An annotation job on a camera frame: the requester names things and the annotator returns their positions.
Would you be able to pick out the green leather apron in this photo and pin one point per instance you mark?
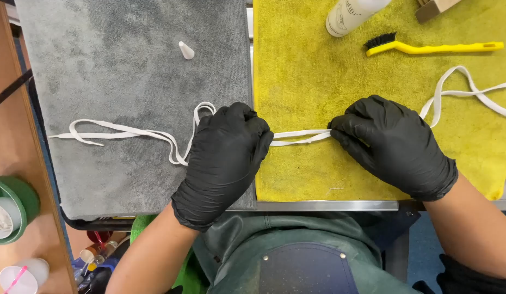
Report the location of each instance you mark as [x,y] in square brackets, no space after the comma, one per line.
[302,257]

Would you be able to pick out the green tape roll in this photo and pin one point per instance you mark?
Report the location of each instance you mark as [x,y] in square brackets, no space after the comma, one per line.
[24,196]

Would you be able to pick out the person's right hand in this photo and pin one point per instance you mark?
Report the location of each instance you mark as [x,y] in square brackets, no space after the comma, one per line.
[400,151]

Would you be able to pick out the wooden side table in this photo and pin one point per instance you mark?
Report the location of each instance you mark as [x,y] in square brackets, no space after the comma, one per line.
[12,147]

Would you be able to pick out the yellow microfibre towel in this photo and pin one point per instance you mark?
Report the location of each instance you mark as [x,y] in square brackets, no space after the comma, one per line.
[318,73]

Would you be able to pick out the pink stirrer stick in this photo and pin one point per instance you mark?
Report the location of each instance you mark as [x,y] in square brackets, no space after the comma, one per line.
[15,280]

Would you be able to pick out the yellow brush with black bristles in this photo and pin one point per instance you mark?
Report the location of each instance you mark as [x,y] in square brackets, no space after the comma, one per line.
[432,49]

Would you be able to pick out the person's left hand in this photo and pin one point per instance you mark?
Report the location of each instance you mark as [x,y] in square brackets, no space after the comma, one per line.
[222,163]

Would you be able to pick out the wooden brush block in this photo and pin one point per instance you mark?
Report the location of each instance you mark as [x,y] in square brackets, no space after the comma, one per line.
[434,8]

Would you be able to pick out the white cone nozzle cap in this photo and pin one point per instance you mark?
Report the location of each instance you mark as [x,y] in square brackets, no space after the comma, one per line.
[186,50]

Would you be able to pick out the clear plastic cup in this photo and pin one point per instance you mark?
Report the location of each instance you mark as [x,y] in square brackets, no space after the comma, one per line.
[26,277]

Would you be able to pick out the white shoelace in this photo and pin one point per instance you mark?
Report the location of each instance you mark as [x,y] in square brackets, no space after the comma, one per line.
[302,137]

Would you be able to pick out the bin of small bottles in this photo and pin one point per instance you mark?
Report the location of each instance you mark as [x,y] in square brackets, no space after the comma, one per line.
[96,257]

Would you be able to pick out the grey microfibre towel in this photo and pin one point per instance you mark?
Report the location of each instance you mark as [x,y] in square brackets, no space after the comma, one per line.
[126,81]

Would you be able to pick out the white cup with paste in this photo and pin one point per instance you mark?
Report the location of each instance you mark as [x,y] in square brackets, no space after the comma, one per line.
[4,218]

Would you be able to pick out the bright green cloth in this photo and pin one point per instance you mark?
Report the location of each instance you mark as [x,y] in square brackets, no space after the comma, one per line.
[143,226]

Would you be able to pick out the white plastic bottle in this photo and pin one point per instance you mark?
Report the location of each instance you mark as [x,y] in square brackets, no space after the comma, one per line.
[349,16]

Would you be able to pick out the black cloth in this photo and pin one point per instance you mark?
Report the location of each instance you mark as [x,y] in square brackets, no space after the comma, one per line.
[469,279]

